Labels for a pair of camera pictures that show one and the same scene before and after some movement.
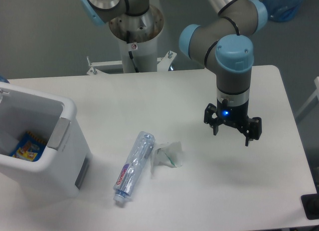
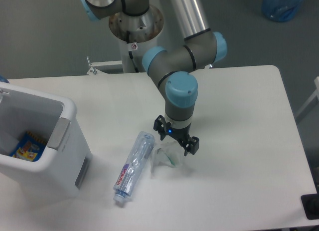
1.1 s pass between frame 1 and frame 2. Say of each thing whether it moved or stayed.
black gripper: moved
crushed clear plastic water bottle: stayed
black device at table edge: stayed
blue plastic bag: stayed
